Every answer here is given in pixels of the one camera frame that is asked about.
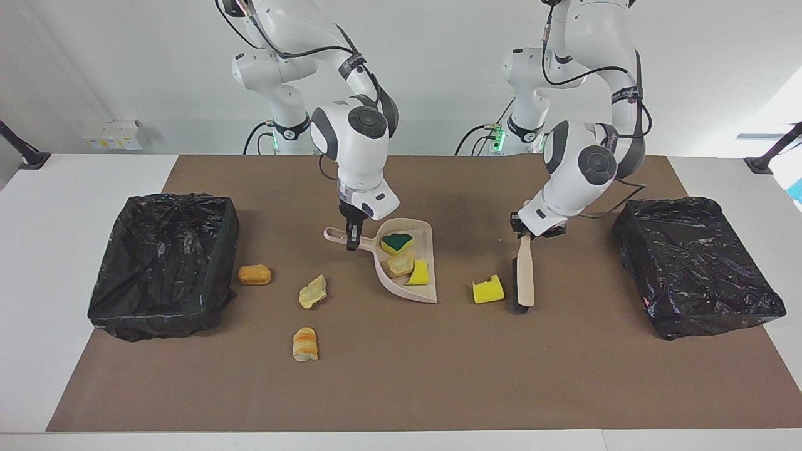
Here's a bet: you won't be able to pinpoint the brown bread bun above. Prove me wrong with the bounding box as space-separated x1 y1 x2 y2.
237 264 273 286

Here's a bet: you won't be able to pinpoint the striped croissant piece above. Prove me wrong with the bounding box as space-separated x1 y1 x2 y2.
293 326 319 363

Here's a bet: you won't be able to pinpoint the bin with black bag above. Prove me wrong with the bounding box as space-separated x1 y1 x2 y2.
611 197 788 341
88 193 241 343

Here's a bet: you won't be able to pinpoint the beige hand brush black bristles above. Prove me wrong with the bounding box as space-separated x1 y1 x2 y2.
512 200 535 314

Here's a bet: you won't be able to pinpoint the beige plastic dustpan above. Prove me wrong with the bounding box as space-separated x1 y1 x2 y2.
323 218 438 304

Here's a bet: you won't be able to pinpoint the pale yellow bread chunk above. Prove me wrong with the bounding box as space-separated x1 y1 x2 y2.
298 274 328 309

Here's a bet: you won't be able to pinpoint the black left base cable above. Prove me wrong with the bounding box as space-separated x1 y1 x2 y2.
454 94 518 156

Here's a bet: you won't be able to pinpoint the orange striped bread slice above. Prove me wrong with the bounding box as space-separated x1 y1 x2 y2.
383 251 415 278

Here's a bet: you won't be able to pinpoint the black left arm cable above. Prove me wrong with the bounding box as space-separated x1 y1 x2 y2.
542 0 654 220

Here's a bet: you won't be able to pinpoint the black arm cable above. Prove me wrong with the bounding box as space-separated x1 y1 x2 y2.
542 0 654 220
216 0 384 184

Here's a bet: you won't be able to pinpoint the black camera stand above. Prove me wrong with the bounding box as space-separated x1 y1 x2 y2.
0 119 51 170
744 122 802 175

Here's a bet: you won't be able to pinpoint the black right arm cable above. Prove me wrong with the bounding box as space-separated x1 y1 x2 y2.
216 0 384 184

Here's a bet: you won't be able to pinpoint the white wall boxes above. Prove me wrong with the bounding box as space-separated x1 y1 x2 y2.
83 119 146 151

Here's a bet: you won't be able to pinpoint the brown table mat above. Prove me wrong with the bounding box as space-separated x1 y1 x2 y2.
45 155 802 433

